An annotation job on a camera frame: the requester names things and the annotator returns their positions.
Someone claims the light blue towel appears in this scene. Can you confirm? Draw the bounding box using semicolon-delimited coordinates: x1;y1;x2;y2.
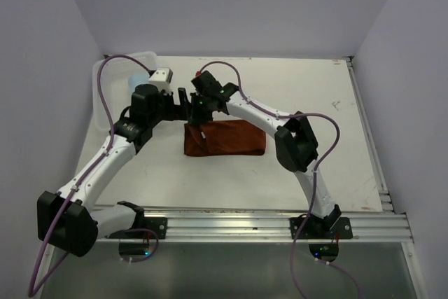
128;73;150;94

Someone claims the brown rust towel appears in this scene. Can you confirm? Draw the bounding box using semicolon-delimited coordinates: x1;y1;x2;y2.
183;120;267;157

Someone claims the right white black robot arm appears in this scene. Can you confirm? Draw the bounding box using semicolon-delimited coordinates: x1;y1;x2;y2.
191;71;341;238

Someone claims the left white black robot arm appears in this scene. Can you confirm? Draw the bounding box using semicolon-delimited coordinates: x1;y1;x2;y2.
37;84;190;257

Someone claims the white perforated plastic basket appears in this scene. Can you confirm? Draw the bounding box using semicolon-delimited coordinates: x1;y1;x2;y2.
101;51;162;122

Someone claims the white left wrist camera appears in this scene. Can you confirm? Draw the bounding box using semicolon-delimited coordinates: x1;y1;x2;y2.
149;68;173;94

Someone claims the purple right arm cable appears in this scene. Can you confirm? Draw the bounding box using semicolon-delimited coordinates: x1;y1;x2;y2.
197;61;361;299

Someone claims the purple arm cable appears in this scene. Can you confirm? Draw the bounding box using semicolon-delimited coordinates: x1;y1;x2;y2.
197;61;361;299
27;54;160;296

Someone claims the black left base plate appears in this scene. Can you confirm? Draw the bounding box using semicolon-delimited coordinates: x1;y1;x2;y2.
107;217;168;241

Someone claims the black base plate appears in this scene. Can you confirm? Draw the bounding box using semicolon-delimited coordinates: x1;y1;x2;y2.
298;217;354;239
107;217;168;241

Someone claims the aluminium front rail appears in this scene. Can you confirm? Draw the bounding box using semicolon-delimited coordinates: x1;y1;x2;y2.
44;209;416;244

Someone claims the aluminium rail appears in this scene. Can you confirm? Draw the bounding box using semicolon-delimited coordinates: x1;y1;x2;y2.
344;57;395;214
44;209;416;244

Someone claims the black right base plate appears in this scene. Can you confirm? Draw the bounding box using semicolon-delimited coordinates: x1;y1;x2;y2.
298;217;354;239

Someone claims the aluminium right side rail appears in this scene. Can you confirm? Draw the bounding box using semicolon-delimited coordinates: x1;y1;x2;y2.
344;57;395;214

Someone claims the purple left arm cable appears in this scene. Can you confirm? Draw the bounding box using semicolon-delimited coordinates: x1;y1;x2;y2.
27;54;160;296

